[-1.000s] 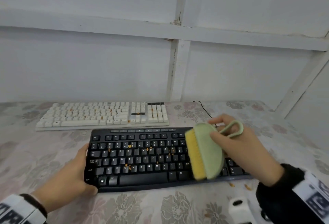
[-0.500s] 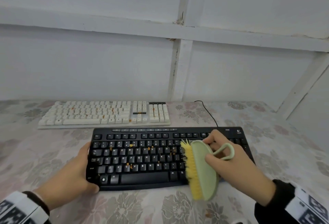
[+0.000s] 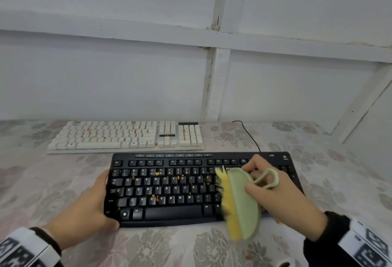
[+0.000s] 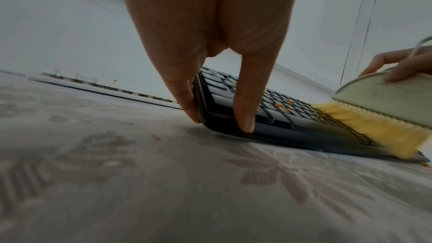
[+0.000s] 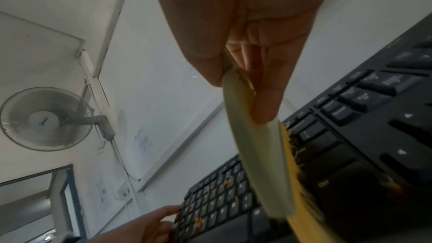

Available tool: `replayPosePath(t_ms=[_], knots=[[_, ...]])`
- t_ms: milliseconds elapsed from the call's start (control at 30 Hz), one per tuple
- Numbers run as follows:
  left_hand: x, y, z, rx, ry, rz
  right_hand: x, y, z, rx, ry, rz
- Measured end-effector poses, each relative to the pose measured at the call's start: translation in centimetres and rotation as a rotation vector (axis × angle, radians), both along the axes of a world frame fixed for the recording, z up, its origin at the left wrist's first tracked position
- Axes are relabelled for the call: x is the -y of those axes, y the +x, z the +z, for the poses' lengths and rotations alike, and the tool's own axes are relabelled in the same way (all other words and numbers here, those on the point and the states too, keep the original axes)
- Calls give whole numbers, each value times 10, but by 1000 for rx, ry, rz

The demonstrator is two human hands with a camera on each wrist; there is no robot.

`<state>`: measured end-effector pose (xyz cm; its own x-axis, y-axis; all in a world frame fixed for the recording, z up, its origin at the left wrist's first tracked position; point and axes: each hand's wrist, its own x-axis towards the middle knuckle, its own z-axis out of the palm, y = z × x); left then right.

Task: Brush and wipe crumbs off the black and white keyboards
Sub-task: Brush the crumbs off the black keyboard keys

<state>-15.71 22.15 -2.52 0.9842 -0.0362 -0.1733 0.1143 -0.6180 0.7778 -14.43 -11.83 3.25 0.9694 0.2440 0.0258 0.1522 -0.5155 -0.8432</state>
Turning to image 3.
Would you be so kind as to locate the white marker right wristband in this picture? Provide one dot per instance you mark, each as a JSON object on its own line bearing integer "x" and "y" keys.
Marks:
{"x": 364, "y": 245}

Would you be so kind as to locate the white marker wristband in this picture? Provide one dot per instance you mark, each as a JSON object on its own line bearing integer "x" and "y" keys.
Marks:
{"x": 24, "y": 248}
{"x": 364, "y": 245}

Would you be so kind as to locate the white keyboard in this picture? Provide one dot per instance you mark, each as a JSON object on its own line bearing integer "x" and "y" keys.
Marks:
{"x": 107, "y": 136}

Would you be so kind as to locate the person's right forearm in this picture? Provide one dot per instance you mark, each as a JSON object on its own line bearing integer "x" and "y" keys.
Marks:
{"x": 324, "y": 248}

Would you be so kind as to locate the black keyboard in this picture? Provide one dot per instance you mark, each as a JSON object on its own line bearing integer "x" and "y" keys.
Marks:
{"x": 171, "y": 211}

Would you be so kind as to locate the person's left forearm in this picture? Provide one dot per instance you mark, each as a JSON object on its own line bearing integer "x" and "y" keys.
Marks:
{"x": 50, "y": 237}

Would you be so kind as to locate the green brush yellow bristles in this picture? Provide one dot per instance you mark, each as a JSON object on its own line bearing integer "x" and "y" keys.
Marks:
{"x": 245, "y": 205}

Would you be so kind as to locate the white wooden frame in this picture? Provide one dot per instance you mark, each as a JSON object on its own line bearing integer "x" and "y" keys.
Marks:
{"x": 122, "y": 29}

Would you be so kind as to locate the person's right hand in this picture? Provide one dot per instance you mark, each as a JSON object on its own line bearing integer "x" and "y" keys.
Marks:
{"x": 288, "y": 205}

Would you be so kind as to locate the white marker left wristband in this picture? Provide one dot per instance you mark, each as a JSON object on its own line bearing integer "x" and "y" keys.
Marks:
{"x": 24, "y": 248}

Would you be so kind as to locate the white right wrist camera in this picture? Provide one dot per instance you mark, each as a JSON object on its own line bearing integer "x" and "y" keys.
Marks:
{"x": 283, "y": 264}

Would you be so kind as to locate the floral tablecloth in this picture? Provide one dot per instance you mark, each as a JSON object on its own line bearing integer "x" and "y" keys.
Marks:
{"x": 337, "y": 178}

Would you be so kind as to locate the person's left hand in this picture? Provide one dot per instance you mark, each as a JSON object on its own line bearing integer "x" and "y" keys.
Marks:
{"x": 82, "y": 218}

